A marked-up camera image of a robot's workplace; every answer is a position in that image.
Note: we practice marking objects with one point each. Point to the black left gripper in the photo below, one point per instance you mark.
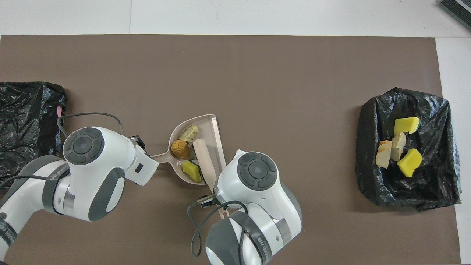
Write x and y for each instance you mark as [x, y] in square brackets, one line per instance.
[138, 141]

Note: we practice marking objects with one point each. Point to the brown table mat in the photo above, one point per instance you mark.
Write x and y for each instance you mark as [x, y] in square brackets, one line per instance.
[257, 73]

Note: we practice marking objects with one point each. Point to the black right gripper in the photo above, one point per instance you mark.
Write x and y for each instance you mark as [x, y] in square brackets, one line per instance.
[207, 201]

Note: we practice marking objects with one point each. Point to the open black bag-lined bin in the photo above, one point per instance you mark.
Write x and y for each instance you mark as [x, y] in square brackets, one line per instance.
[434, 184]

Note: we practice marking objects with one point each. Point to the beige hand brush black bristles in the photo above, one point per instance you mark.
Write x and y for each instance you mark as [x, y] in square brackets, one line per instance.
[204, 158]

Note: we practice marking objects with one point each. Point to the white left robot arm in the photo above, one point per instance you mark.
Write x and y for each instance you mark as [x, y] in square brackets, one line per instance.
[92, 173]

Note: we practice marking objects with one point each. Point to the dark grey ribbed device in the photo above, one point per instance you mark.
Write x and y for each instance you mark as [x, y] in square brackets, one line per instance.
[460, 7]

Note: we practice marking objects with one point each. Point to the black bag bin pink spot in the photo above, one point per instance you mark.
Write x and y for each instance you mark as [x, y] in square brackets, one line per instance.
[22, 110]

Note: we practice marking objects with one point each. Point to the pale food lump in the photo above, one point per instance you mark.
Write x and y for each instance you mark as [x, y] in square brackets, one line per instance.
[189, 134]

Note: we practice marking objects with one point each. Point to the beige plastic dustpan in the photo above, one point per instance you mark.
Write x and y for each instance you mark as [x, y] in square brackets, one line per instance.
[217, 136]

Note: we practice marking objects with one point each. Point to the brown peanut-shaped bread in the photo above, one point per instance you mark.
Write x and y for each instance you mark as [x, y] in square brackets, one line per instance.
[180, 149]

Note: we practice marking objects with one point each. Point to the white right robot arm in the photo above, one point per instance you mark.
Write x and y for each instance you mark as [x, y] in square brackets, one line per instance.
[257, 198]

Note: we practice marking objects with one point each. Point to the small curved yellow sponge piece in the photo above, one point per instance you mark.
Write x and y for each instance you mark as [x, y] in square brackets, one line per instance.
[192, 170]

